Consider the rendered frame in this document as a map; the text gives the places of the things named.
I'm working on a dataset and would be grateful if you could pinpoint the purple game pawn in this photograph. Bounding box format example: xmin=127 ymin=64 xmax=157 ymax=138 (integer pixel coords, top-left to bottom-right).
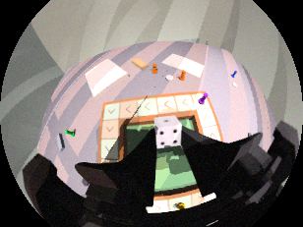
xmin=199 ymin=93 xmax=209 ymax=105

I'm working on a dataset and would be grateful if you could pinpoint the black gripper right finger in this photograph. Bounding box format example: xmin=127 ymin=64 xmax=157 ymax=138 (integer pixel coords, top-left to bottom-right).
xmin=180 ymin=125 xmax=264 ymax=197

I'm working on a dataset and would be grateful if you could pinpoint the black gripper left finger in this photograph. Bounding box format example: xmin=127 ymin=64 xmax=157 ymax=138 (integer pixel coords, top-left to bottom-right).
xmin=75 ymin=129 xmax=158 ymax=207

